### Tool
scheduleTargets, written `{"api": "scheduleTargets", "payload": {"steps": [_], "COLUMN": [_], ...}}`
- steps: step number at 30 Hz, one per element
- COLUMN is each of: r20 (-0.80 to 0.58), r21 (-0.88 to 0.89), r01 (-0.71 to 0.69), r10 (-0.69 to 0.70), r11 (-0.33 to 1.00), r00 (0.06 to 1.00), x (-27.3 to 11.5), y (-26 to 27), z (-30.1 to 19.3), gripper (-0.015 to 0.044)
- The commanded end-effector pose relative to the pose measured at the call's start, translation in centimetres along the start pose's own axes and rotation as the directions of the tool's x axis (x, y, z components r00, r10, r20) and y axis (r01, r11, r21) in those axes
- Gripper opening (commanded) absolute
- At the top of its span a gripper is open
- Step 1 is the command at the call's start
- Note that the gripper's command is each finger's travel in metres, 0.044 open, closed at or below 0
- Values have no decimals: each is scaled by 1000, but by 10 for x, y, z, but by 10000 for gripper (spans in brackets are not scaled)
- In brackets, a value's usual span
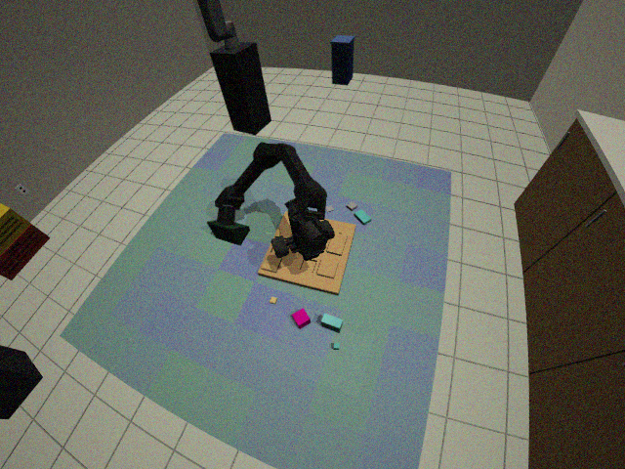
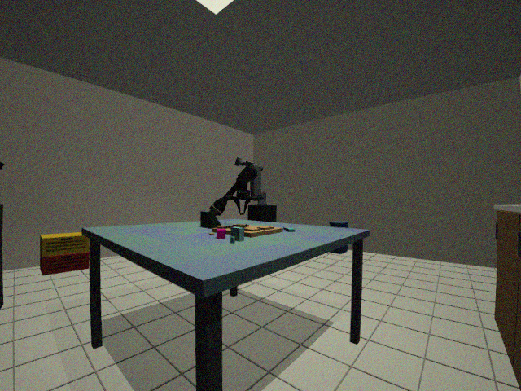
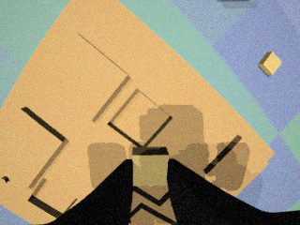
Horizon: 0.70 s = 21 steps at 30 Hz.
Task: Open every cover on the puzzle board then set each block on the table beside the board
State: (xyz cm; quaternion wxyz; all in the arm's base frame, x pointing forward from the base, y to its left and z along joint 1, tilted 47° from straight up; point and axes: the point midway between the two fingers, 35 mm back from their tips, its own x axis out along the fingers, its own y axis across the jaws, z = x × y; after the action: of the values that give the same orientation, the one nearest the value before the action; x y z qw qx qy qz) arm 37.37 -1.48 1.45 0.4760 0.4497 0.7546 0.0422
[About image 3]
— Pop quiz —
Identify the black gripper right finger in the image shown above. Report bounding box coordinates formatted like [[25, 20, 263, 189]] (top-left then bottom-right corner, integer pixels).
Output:
[[168, 157, 300, 225]]

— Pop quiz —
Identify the yellow block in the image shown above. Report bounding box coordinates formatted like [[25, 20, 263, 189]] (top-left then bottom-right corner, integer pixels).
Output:
[[131, 147, 170, 187], [259, 52, 281, 75]]

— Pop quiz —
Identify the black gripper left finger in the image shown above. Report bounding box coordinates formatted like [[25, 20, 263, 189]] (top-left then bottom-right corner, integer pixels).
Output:
[[45, 158, 134, 225]]

